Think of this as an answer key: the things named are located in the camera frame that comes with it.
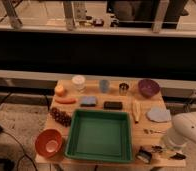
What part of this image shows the purple bowl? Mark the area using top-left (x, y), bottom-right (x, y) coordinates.
top-left (138, 79), bottom-right (160, 98)

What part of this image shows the light blue cup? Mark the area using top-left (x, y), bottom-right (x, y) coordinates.
top-left (99, 80), bottom-right (110, 93)

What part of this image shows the black dish brush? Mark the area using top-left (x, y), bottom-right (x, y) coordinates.
top-left (136, 149), bottom-right (152, 164)

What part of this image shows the black floor cable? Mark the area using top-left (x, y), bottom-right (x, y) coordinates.
top-left (0, 122), bottom-right (40, 171)

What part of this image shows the white lidded cup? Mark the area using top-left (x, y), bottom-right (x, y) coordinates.
top-left (72, 75), bottom-right (86, 92)

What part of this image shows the orange carrot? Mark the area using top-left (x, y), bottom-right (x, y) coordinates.
top-left (55, 98), bottom-right (76, 104)

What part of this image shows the black rectangular block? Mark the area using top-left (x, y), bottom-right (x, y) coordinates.
top-left (104, 101), bottom-right (123, 110)

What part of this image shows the small orange fruit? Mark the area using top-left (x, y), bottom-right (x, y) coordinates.
top-left (54, 85), bottom-right (65, 97)

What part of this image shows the green plastic tray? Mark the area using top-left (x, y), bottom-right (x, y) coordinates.
top-left (65, 109), bottom-right (132, 163)

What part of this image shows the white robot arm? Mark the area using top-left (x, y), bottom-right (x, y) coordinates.
top-left (162, 112), bottom-right (196, 151)

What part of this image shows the yellow banana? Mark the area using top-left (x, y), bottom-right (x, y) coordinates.
top-left (133, 100), bottom-right (141, 123)

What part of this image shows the bunch of dark grapes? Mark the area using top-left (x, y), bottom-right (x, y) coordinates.
top-left (50, 107), bottom-right (72, 127)

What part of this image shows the black handled tool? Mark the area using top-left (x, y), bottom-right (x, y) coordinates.
top-left (152, 146), bottom-right (186, 160)

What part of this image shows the orange plastic bowl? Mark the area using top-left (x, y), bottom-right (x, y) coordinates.
top-left (35, 129), bottom-right (63, 158)

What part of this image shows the small metal fork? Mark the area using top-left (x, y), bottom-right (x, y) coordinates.
top-left (143, 129), bottom-right (165, 134)

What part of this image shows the grey blue cloth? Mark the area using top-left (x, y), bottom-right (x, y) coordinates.
top-left (146, 107), bottom-right (171, 123)

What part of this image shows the blue sponge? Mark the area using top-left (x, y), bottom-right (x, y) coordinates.
top-left (80, 96), bottom-right (97, 107)

